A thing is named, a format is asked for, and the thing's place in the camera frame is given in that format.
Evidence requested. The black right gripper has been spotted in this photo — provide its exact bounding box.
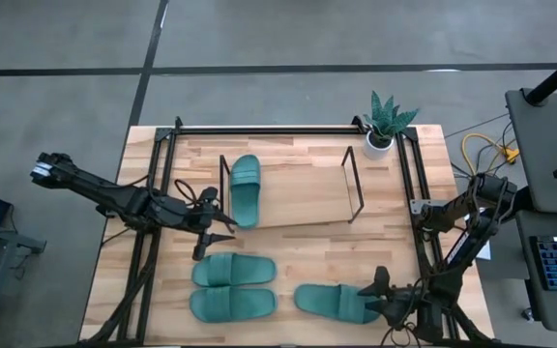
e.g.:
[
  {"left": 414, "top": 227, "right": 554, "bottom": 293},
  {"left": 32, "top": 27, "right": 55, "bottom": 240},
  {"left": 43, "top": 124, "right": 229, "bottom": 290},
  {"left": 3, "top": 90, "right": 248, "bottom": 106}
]
[{"left": 357, "top": 265, "right": 425, "bottom": 331}]

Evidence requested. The grey desk with pole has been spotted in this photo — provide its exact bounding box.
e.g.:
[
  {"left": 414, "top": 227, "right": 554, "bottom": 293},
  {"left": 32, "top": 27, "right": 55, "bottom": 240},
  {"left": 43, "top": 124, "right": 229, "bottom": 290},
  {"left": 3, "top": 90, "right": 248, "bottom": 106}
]
[{"left": 504, "top": 86, "right": 557, "bottom": 217}]

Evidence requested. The black aluminium table frame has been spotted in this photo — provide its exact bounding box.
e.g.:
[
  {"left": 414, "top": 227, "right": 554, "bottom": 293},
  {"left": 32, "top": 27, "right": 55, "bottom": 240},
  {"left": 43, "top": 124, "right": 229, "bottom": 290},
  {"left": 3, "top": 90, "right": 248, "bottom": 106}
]
[{"left": 77, "top": 115, "right": 500, "bottom": 347}]

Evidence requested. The yellow cable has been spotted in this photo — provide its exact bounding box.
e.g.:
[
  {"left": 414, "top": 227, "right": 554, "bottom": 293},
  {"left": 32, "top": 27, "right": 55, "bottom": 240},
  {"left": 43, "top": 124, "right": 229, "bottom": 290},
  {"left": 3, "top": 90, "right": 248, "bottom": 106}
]
[{"left": 460, "top": 132, "right": 521, "bottom": 176}]

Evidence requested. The white paper sheet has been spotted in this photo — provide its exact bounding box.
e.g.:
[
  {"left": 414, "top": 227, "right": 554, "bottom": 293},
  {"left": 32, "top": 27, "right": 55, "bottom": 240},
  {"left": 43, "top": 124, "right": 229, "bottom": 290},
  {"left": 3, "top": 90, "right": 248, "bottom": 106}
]
[{"left": 471, "top": 235, "right": 493, "bottom": 263}]

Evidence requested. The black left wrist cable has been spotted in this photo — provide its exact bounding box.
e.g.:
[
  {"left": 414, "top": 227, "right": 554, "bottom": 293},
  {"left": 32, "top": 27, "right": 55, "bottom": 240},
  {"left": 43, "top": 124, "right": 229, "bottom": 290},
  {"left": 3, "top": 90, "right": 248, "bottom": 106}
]
[{"left": 173, "top": 178, "right": 200, "bottom": 207}]

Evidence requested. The black pole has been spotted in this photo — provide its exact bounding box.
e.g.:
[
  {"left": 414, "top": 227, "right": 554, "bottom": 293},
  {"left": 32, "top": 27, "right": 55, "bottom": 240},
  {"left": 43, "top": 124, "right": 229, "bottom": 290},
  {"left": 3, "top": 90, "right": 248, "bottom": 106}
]
[{"left": 524, "top": 44, "right": 557, "bottom": 106}]

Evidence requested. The potted snake plant white pot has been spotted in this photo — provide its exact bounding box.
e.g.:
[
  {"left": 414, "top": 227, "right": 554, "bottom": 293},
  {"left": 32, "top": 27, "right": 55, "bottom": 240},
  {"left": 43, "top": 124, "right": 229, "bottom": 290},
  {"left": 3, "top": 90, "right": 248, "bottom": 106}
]
[{"left": 362, "top": 90, "right": 421, "bottom": 162}]

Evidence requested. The green rubber slide sandal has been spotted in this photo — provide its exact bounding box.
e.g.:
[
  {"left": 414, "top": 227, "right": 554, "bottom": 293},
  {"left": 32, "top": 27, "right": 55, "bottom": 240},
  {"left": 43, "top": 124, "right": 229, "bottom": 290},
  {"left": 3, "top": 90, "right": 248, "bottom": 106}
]
[
  {"left": 293, "top": 283, "right": 382, "bottom": 326},
  {"left": 189, "top": 286, "right": 279, "bottom": 324},
  {"left": 229, "top": 154, "right": 262, "bottom": 230},
  {"left": 191, "top": 251, "right": 279, "bottom": 288}
]

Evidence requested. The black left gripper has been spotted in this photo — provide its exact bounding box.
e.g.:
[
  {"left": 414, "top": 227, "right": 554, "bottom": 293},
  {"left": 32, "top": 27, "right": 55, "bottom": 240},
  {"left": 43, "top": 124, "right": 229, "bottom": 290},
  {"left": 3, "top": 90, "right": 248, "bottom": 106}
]
[{"left": 154, "top": 186, "right": 239, "bottom": 262}]

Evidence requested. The grey desk with keyboard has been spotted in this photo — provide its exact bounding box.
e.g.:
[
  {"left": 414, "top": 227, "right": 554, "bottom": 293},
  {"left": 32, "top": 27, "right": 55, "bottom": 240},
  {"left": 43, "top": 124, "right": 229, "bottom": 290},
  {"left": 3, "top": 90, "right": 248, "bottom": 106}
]
[{"left": 513, "top": 210, "right": 557, "bottom": 335}]

